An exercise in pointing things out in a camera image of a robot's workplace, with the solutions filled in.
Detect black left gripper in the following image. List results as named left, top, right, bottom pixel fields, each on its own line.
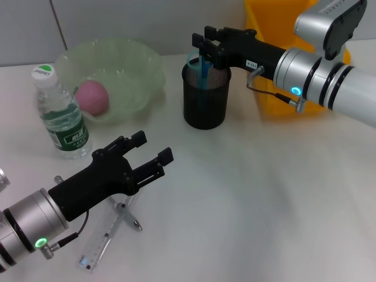
left=48, top=130, right=174, bottom=223

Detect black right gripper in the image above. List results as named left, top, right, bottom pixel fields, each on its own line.
left=192, top=25, right=287, bottom=80

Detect blue scissors with sheath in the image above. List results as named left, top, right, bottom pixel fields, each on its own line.
left=185, top=49, right=214, bottom=112

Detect pink peach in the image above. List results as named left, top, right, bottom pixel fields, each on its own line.
left=73, top=80, right=110, bottom=116

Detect clear water bottle green label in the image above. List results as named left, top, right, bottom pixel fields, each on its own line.
left=31, top=62, right=93, bottom=161

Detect transparent plastic ruler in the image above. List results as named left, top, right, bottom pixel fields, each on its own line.
left=75, top=193, right=136, bottom=273

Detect black mesh pen holder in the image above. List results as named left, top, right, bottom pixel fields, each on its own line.
left=181, top=57, right=232, bottom=130

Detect green glass fruit plate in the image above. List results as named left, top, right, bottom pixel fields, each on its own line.
left=53, top=36, right=166, bottom=125

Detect yellow plastic bin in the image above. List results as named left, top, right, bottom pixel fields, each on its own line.
left=245, top=0, right=352, bottom=115

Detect right gripper cable with connector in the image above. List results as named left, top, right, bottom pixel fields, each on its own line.
left=246, top=65, right=306, bottom=114

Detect gripper cable with connector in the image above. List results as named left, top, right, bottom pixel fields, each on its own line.
left=246, top=65, right=306, bottom=114
left=43, top=175, right=90, bottom=260

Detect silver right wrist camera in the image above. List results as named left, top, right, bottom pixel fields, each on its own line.
left=294, top=0, right=368, bottom=61

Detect left gripper cable with connector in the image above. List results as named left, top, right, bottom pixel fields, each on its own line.
left=43, top=175, right=90, bottom=260

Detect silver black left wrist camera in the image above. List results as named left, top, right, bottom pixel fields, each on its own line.
left=0, top=167, right=11, bottom=193

